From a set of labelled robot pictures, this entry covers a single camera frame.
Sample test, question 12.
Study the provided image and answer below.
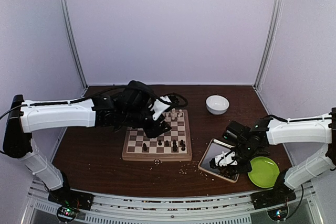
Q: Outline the pile of dark chess pieces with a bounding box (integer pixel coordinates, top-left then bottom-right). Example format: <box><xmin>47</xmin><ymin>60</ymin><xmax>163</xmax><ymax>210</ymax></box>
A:
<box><xmin>220</xmin><ymin>169</ymin><xmax>239</xmax><ymax>181</ymax></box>

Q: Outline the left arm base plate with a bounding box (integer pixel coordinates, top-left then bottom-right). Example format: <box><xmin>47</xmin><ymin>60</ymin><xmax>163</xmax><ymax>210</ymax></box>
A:
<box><xmin>48</xmin><ymin>190</ymin><xmax>94</xmax><ymax>210</ymax></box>

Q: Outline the right aluminium frame post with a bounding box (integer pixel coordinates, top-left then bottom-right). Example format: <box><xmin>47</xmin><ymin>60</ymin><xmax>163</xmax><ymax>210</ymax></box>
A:
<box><xmin>254</xmin><ymin>0</ymin><xmax>283</xmax><ymax>91</ymax></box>

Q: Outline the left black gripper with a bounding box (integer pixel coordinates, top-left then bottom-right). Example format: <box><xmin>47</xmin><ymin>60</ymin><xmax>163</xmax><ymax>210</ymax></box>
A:
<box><xmin>122</xmin><ymin>107</ymin><xmax>172</xmax><ymax>138</ymax></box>

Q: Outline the wooden chess board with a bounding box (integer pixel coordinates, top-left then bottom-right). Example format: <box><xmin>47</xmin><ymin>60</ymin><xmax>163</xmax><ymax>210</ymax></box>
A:
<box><xmin>122</xmin><ymin>109</ymin><xmax>192</xmax><ymax>162</ymax></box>

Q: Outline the left aluminium frame post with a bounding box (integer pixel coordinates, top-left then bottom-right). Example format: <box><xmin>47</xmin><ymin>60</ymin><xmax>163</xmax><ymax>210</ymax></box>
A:
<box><xmin>60</xmin><ymin>0</ymin><xmax>88</xmax><ymax>90</ymax></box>

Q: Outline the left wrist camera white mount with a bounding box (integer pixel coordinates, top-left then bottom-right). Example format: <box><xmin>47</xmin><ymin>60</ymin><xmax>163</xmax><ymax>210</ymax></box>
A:
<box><xmin>150</xmin><ymin>95</ymin><xmax>176</xmax><ymax>121</ymax></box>

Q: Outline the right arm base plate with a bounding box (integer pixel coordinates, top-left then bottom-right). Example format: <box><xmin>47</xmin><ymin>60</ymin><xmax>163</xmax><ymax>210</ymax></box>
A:
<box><xmin>250</xmin><ymin>189</ymin><xmax>297</xmax><ymax>210</ymax></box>

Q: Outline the aluminium frame post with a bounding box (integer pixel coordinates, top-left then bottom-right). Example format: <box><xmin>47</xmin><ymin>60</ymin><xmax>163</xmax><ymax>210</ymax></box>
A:
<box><xmin>60</xmin><ymin>0</ymin><xmax>88</xmax><ymax>90</ymax></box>
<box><xmin>254</xmin><ymin>0</ymin><xmax>283</xmax><ymax>91</ymax></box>

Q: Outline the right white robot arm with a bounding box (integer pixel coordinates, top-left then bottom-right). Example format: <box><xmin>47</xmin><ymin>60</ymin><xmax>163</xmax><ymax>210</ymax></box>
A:
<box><xmin>215</xmin><ymin>108</ymin><xmax>335</xmax><ymax>204</ymax></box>

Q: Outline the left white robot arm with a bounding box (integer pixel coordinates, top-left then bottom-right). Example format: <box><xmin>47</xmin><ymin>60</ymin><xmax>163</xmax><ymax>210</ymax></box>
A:
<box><xmin>1</xmin><ymin>81</ymin><xmax>176</xmax><ymax>205</ymax></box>

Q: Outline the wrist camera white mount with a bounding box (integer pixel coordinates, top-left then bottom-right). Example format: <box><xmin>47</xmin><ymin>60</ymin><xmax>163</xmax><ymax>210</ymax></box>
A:
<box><xmin>150</xmin><ymin>95</ymin><xmax>176</xmax><ymax>121</ymax></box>
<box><xmin>209</xmin><ymin>151</ymin><xmax>238</xmax><ymax>169</ymax></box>

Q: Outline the green plate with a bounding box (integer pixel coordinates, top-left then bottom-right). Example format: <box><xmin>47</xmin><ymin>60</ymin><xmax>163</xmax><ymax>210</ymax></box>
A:
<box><xmin>248</xmin><ymin>156</ymin><xmax>280</xmax><ymax>189</ymax></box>

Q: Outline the white ceramic bowl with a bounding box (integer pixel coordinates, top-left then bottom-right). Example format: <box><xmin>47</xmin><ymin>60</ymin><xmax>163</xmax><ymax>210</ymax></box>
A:
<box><xmin>206</xmin><ymin>95</ymin><xmax>229</xmax><ymax>115</ymax></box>

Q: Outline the metal tray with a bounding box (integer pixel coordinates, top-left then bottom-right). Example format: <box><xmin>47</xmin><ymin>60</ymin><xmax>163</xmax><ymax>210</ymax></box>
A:
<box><xmin>198</xmin><ymin>138</ymin><xmax>238</xmax><ymax>183</ymax></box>

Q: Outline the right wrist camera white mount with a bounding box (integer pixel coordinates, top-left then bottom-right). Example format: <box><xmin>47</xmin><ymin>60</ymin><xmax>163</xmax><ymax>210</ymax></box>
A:
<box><xmin>209</xmin><ymin>151</ymin><xmax>238</xmax><ymax>169</ymax></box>

